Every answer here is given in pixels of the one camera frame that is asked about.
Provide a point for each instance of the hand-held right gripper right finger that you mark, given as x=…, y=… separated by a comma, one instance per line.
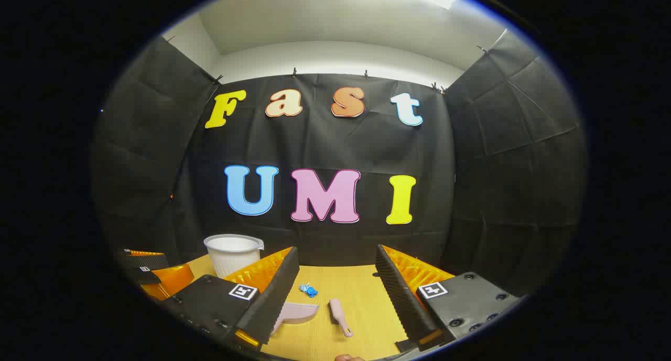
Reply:
x=398, y=298

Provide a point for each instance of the small pink dustpan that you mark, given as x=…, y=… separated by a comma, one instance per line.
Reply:
x=301, y=313

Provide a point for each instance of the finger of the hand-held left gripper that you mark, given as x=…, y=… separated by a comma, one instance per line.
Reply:
x=144, y=260
x=168, y=280

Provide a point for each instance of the dark blue paper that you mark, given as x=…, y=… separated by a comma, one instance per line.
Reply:
x=313, y=292

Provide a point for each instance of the white garbage bin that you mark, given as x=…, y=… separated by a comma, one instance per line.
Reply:
x=230, y=259

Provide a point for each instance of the wooden desktop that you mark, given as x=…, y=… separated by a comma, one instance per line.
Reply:
x=361, y=298

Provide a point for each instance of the small pink broom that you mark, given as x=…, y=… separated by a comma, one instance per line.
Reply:
x=337, y=309

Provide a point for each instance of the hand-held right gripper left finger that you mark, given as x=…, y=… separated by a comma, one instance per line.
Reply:
x=272, y=298

